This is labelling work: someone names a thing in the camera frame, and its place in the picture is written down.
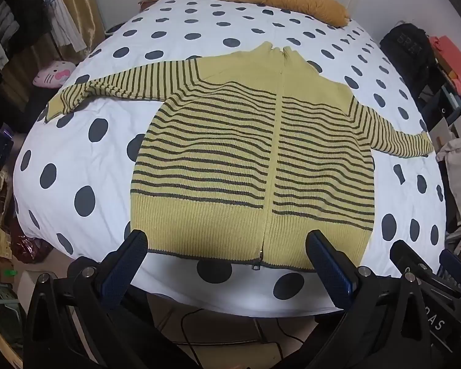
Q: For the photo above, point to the gold curtain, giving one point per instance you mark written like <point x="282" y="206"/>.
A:
<point x="80" y="0"/>

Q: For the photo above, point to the dark red bag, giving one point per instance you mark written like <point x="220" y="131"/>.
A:
<point x="29" y="248"/>

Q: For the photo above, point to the white polka dot blanket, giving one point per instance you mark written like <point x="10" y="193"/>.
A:
<point x="73" y="142"/>

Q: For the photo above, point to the green crate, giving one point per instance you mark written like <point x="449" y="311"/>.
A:
<point x="0" y="315"/>

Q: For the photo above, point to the yellow striped knit sweater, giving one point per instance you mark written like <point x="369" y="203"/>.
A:
<point x="215" y="161"/>

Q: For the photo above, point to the beige cloth bag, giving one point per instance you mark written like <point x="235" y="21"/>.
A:
<point x="459" y="169"/>

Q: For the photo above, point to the pink cat plush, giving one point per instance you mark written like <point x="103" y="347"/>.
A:
<point x="53" y="73"/>

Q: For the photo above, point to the dark hanging clothes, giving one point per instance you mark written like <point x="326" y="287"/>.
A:
<point x="15" y="23"/>

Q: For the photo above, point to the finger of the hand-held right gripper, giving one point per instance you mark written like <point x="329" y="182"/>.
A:
<point x="451" y="267"/>
<point x="411" y="257"/>

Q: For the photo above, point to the black backpack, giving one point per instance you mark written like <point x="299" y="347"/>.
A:
<point x="407" y="50"/>

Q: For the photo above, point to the cardboard box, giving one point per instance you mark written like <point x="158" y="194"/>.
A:
<point x="451" y="127"/>

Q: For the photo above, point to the orange cloth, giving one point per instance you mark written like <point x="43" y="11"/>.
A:
<point x="455" y="61"/>

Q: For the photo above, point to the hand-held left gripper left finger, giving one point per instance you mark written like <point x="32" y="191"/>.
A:
<point x="125" y="265"/>

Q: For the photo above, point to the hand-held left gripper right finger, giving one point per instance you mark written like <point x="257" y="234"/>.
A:
<point x="332" y="273"/>

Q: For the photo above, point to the white hanging shirt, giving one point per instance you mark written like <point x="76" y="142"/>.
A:
<point x="63" y="23"/>

